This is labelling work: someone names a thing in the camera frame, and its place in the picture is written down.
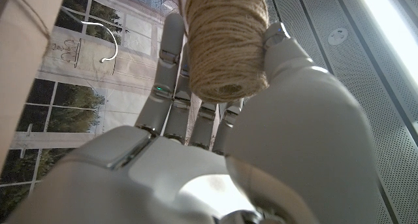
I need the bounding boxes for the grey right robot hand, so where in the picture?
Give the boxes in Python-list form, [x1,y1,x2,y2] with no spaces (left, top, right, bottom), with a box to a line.
[6,12,380,224]

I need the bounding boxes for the jute twine spool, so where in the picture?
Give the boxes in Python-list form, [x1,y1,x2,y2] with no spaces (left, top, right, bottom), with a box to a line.
[184,0,270,103]

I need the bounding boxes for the jute thread strand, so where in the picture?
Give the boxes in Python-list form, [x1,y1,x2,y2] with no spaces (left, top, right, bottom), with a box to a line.
[8,0,190,60]

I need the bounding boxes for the white ceiling smoke detector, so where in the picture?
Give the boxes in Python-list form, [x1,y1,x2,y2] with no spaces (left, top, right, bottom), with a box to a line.
[327,27,349,46]

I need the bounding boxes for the ceiling light panel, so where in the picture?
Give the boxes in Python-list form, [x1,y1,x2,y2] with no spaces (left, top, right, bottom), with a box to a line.
[357,0,418,75]

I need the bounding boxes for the printed window backdrop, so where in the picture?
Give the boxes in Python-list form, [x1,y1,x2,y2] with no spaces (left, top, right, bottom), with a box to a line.
[0,0,197,215]

